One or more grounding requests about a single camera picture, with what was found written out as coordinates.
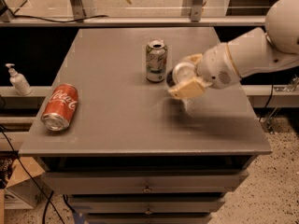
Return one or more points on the middle grey drawer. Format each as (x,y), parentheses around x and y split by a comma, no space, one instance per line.
(146,204)

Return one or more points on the top grey drawer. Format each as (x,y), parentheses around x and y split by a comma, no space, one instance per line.
(82,183)

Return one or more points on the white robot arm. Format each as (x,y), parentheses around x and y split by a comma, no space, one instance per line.
(261,50)

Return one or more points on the grey drawer cabinet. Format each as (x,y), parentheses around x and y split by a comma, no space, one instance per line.
(124,123)

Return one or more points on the red coca-cola can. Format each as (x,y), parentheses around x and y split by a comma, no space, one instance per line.
(60,108)

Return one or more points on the grey drawer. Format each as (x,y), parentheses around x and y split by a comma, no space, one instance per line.
(82,183)
(149,219)
(146,204)

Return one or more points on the metal bracket post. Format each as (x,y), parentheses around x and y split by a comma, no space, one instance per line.
(82,9)
(192,9)

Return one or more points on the white green soda can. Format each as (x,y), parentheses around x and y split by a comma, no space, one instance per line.
(156,60)

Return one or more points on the right metal bracket post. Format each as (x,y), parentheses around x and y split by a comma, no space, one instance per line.
(192,9)

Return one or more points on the blue pepsi can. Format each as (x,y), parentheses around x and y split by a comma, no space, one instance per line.
(181,72)

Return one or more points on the white pump soap bottle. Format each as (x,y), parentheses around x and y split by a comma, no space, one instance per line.
(18,81)

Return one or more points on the cardboard box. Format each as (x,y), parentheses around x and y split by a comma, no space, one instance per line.
(22,190)

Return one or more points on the bottom grey drawer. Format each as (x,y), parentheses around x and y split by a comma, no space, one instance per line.
(149,219)

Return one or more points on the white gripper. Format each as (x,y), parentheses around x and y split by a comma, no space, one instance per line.
(215,65)

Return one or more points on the left metal bracket post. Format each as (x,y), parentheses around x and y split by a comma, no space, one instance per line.
(82,9)

